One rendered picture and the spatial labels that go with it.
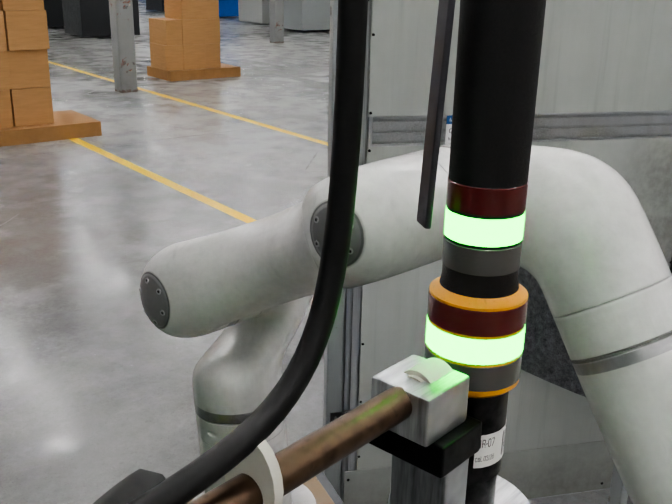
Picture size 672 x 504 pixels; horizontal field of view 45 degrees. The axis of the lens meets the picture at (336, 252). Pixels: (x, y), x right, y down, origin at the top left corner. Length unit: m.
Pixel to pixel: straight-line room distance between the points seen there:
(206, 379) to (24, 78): 7.58
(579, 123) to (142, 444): 1.92
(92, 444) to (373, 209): 2.67
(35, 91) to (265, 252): 7.78
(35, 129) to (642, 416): 8.08
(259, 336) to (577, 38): 1.57
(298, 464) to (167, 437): 2.95
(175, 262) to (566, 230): 0.52
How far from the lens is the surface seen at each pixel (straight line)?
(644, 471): 0.63
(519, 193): 0.34
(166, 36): 12.64
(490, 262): 0.34
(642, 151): 2.59
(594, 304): 0.60
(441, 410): 0.34
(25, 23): 8.49
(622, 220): 0.61
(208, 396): 1.08
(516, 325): 0.36
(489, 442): 0.38
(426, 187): 0.34
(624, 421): 0.62
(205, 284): 0.95
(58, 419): 3.44
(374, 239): 0.66
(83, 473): 3.10
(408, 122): 2.25
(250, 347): 1.08
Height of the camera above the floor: 1.71
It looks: 19 degrees down
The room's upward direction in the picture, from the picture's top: 1 degrees clockwise
